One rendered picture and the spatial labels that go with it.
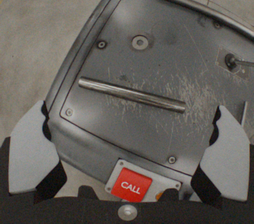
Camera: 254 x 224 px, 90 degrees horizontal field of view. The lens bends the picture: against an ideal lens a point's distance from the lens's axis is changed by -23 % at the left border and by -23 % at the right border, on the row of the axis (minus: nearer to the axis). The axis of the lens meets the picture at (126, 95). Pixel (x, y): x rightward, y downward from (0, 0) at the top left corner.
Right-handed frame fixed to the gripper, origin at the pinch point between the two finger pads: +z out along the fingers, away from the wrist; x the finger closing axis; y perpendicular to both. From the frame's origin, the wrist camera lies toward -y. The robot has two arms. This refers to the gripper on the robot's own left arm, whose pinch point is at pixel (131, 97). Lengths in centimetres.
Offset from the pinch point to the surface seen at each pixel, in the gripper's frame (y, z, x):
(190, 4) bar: -10.0, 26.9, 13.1
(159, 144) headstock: 15.1, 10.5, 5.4
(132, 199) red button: 23.3, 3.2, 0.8
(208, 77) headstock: 4.7, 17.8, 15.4
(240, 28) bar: -6.7, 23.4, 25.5
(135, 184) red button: 20.6, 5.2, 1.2
